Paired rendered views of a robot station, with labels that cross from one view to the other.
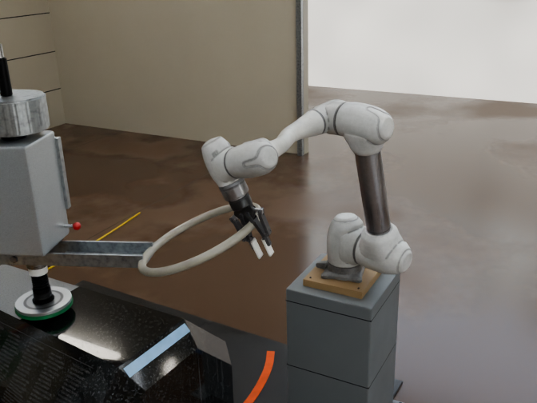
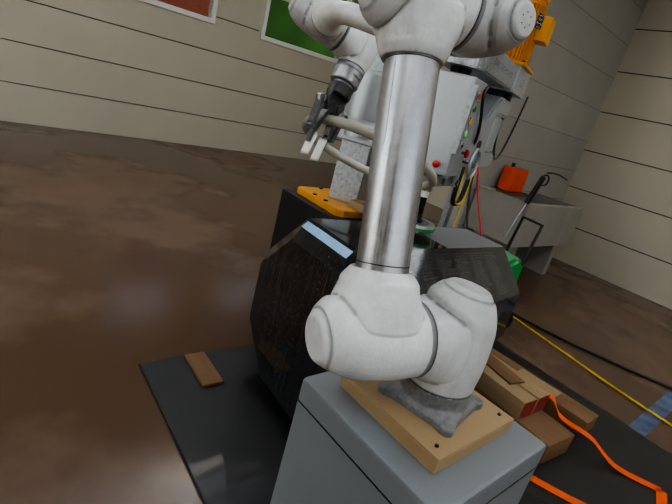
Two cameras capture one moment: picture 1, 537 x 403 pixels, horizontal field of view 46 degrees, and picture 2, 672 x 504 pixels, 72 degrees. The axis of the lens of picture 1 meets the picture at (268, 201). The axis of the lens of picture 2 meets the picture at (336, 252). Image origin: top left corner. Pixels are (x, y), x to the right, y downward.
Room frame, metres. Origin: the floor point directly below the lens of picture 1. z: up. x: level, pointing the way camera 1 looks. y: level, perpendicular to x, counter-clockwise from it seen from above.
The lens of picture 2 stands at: (2.53, -1.25, 1.40)
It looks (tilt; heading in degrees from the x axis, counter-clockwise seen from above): 19 degrees down; 107
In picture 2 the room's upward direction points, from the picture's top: 15 degrees clockwise
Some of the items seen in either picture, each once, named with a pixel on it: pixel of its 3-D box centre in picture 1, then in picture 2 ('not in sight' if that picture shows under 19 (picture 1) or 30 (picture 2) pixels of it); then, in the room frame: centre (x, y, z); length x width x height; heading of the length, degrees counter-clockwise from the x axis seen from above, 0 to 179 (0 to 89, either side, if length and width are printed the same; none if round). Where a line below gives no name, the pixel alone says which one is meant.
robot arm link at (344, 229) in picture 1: (347, 238); (450, 331); (2.53, -0.34, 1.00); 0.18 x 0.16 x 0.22; 45
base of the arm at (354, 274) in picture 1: (340, 265); (438, 384); (2.55, -0.32, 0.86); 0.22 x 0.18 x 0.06; 72
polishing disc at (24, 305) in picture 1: (43, 301); (413, 220); (2.20, 0.90, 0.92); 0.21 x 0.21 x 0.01
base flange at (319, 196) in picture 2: not in sight; (346, 202); (1.66, 1.51, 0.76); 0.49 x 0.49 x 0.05; 59
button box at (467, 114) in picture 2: (54, 173); (466, 120); (2.30, 0.81, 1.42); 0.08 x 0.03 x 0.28; 80
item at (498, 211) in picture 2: not in sight; (518, 233); (2.87, 4.24, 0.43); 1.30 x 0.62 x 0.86; 61
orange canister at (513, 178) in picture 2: not in sight; (515, 179); (2.63, 4.24, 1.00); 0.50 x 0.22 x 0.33; 61
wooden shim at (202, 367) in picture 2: not in sight; (203, 368); (1.53, 0.39, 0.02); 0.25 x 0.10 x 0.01; 148
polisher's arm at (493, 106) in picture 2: not in sight; (467, 136); (2.28, 1.28, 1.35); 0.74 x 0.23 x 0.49; 80
